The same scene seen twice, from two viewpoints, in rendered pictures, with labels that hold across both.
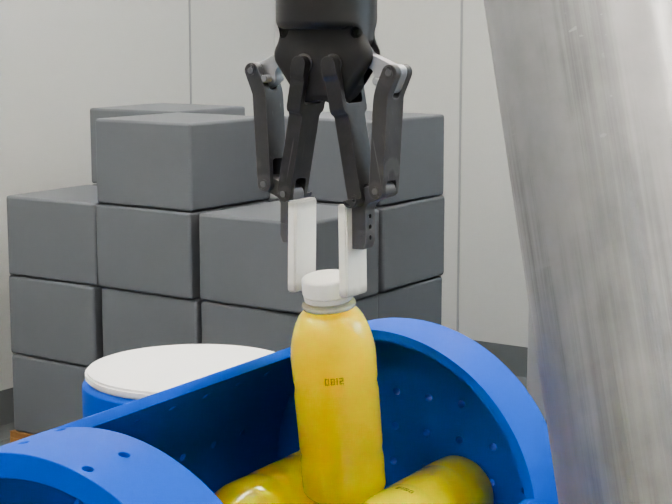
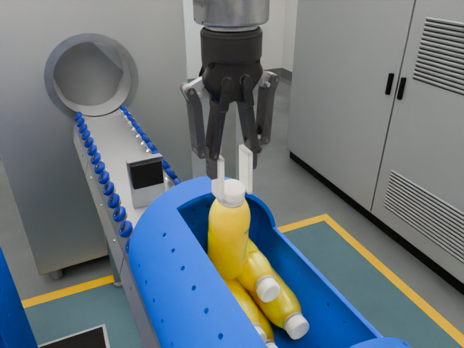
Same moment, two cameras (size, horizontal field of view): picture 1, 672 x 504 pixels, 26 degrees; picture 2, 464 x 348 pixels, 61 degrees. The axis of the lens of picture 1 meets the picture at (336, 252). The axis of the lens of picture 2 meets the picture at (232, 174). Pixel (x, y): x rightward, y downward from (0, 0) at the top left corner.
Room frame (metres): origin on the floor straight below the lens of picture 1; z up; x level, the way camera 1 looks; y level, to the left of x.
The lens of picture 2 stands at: (0.83, 0.42, 1.59)
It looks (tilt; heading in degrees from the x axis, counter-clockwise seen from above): 29 degrees down; 302
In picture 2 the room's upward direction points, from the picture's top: straight up
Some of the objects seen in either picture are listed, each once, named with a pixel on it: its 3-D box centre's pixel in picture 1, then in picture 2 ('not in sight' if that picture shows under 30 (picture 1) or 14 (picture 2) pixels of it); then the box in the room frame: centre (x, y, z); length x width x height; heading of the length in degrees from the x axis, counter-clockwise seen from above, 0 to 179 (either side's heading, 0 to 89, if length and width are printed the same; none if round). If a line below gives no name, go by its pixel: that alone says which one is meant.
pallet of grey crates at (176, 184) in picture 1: (225, 296); not in sight; (4.66, 0.36, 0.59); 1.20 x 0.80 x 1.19; 56
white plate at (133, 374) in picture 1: (192, 371); not in sight; (1.86, 0.19, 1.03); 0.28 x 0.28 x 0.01
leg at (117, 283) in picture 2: not in sight; (110, 239); (2.20, -0.59, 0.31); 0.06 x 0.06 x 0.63; 59
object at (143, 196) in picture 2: not in sight; (147, 182); (1.56, -0.28, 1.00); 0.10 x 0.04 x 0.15; 59
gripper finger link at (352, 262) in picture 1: (352, 249); (245, 169); (1.08, -0.01, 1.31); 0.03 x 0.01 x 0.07; 149
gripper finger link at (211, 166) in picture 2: (282, 208); (205, 162); (1.11, 0.04, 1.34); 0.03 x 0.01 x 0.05; 59
